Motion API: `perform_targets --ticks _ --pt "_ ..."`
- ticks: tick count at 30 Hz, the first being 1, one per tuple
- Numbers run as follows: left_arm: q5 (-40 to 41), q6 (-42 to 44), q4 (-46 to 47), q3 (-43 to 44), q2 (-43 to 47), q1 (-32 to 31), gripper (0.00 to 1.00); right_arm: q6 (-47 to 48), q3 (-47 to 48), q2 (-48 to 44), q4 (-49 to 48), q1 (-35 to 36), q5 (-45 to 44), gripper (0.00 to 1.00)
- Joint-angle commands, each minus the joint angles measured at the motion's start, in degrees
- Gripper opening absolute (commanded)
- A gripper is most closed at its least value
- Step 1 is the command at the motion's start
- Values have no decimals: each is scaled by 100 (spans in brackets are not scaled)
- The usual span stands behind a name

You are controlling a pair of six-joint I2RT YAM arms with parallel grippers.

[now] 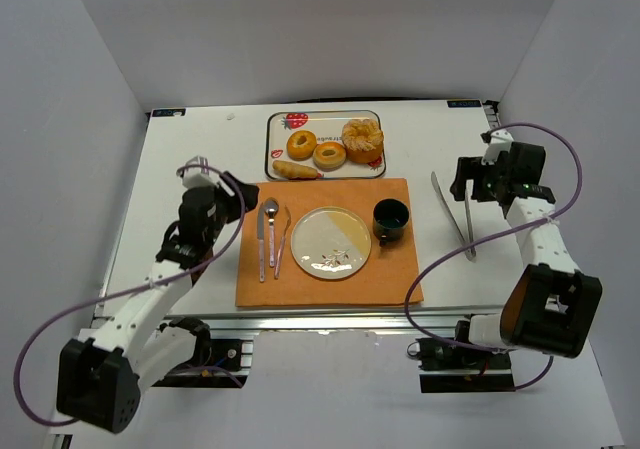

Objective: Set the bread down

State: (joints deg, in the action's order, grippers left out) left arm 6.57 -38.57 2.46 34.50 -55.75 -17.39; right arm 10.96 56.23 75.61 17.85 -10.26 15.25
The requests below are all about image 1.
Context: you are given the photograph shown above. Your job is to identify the metal bread tongs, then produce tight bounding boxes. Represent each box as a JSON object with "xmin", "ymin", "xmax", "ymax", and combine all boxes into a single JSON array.
[{"xmin": 430, "ymin": 171, "xmax": 475, "ymax": 246}]

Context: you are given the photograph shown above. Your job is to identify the bagel with pale base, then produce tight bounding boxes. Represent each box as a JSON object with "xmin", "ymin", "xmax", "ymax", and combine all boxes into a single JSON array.
[{"xmin": 313, "ymin": 142, "xmax": 347, "ymax": 171}]

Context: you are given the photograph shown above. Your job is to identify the large sugared ring pastry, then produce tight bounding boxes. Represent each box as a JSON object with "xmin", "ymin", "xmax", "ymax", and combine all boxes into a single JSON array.
[{"xmin": 341, "ymin": 119, "xmax": 384, "ymax": 164}]

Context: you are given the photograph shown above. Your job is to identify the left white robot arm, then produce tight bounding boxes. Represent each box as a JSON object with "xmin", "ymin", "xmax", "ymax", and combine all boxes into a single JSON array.
[{"xmin": 56, "ymin": 165, "xmax": 259, "ymax": 434}]

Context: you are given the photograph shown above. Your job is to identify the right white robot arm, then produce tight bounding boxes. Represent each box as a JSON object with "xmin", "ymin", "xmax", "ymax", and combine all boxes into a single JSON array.
[{"xmin": 450, "ymin": 131, "xmax": 602, "ymax": 358}]

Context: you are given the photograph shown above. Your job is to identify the long twisted bread stick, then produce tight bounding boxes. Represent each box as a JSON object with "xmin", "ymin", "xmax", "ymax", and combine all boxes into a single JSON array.
[{"xmin": 272, "ymin": 161, "xmax": 320, "ymax": 180}]

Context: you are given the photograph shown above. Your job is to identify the plain bagel on tray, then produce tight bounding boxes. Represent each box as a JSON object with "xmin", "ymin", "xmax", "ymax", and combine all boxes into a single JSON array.
[{"xmin": 286, "ymin": 130, "xmax": 317, "ymax": 161}]

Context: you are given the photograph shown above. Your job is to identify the orange cloth placemat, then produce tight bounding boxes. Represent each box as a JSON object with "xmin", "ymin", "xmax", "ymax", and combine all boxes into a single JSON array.
[{"xmin": 236, "ymin": 178, "xmax": 423, "ymax": 308}]

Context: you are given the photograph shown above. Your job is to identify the cream two-tone plate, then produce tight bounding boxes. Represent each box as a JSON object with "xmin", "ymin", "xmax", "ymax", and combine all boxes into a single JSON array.
[{"xmin": 290, "ymin": 206, "xmax": 372, "ymax": 280}]

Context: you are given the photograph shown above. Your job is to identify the right corner table label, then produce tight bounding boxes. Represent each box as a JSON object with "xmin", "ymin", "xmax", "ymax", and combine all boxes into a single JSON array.
[{"xmin": 446, "ymin": 99, "xmax": 483, "ymax": 108}]

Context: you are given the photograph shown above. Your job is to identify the corner table label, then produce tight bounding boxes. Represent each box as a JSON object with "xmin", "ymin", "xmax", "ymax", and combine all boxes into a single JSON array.
[
  {"xmin": 151, "ymin": 108, "xmax": 186, "ymax": 118},
  {"xmin": 446, "ymin": 99, "xmax": 483, "ymax": 108}
]

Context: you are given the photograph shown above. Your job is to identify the left corner table label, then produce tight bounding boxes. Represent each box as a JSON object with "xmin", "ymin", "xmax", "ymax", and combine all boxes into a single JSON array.
[{"xmin": 151, "ymin": 108, "xmax": 186, "ymax": 118}]

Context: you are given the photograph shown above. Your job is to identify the dark green cup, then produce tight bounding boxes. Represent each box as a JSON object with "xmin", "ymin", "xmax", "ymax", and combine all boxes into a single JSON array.
[{"xmin": 372, "ymin": 199, "xmax": 410, "ymax": 246}]

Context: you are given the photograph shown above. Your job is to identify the pink handled knife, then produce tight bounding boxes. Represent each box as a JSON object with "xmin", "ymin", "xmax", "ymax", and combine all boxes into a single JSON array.
[{"xmin": 256, "ymin": 203, "xmax": 265, "ymax": 283}]

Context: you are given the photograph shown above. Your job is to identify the pink handled spoon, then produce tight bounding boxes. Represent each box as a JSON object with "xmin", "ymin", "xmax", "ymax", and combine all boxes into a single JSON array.
[{"xmin": 264, "ymin": 198, "xmax": 279, "ymax": 268}]

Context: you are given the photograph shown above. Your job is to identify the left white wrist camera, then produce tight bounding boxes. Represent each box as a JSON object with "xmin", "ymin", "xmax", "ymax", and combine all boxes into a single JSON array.
[{"xmin": 177, "ymin": 156, "xmax": 213, "ymax": 189}]

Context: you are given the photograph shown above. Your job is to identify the pink handled fork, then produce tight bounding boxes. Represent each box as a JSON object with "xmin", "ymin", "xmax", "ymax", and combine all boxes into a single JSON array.
[{"xmin": 274, "ymin": 205, "xmax": 291, "ymax": 280}]

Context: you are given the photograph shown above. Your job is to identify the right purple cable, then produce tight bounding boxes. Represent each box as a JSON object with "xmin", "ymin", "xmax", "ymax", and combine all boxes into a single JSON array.
[{"xmin": 403, "ymin": 122, "xmax": 584, "ymax": 392}]

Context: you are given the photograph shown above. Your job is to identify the purple cable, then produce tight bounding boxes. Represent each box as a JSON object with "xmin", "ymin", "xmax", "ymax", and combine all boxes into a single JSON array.
[
  {"xmin": 403, "ymin": 122, "xmax": 584, "ymax": 392},
  {"xmin": 12, "ymin": 164, "xmax": 247, "ymax": 428}
]

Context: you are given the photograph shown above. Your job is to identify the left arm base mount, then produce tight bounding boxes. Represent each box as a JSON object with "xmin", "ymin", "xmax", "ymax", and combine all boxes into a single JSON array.
[{"xmin": 154, "ymin": 317, "xmax": 252, "ymax": 389}]

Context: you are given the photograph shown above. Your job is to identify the aluminium table frame rail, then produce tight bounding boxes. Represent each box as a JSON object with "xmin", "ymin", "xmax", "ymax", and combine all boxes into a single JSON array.
[{"xmin": 92, "ymin": 308, "xmax": 506, "ymax": 340}]

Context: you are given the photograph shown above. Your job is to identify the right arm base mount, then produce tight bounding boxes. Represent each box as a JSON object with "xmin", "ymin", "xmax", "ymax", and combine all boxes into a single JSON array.
[{"xmin": 406, "ymin": 338, "xmax": 515, "ymax": 394}]

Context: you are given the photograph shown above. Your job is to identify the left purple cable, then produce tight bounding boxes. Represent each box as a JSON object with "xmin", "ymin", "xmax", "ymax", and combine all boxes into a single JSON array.
[{"xmin": 12, "ymin": 164, "xmax": 247, "ymax": 428}]

